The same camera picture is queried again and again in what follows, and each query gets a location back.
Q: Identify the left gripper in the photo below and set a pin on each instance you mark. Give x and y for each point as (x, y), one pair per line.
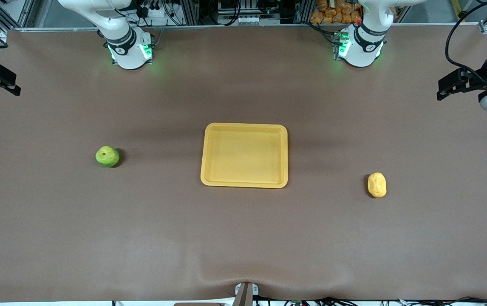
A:
(480, 80)

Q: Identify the green apple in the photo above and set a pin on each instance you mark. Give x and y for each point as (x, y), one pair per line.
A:
(107, 156)

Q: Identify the yellow potato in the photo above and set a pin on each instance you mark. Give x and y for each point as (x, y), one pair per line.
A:
(377, 185)

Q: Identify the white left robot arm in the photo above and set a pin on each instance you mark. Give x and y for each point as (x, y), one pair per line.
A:
(362, 53)

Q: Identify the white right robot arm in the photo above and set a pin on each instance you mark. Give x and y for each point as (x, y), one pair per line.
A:
(128, 55)

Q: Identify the yellow plastic tray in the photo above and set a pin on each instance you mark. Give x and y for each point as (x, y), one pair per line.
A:
(244, 155)

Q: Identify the bag of orange items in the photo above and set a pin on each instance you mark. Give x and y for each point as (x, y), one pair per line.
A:
(337, 12)

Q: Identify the white power strip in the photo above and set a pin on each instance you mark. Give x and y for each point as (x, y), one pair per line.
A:
(154, 10)

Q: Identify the white connector block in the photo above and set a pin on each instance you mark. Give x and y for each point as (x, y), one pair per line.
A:
(248, 20)

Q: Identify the brown table mat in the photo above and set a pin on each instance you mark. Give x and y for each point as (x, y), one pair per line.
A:
(243, 238)

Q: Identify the silver table edge rail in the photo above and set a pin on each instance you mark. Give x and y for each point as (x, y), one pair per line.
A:
(235, 26)

